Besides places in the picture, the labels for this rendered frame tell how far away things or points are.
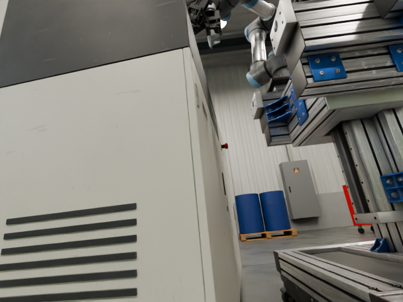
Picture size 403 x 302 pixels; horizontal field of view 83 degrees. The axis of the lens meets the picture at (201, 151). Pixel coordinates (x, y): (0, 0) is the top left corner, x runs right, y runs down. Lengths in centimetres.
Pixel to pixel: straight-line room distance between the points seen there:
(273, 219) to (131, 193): 521
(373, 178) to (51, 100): 98
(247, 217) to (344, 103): 483
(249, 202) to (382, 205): 472
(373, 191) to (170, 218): 68
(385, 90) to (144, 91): 73
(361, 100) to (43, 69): 93
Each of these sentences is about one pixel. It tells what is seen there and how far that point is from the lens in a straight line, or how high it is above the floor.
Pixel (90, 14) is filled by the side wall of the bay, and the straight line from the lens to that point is 82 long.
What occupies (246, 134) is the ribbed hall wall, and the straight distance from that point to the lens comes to 798.
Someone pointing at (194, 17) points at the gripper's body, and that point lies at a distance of 112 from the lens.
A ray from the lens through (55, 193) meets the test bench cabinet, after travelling 60.
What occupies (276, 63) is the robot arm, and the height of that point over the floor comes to 117.
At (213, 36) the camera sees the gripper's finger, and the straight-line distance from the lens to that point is 125.
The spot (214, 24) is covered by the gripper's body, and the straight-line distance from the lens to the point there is 129.
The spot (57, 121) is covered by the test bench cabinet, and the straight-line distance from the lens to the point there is 66.
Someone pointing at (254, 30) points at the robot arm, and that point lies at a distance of 171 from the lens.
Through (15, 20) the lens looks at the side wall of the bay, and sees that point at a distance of 99.
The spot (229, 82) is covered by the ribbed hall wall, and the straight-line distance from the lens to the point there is 892.
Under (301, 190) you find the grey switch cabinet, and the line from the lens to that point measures 749.
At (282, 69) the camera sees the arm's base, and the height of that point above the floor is 112.
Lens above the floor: 37
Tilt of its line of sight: 19 degrees up
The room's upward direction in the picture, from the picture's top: 6 degrees counter-clockwise
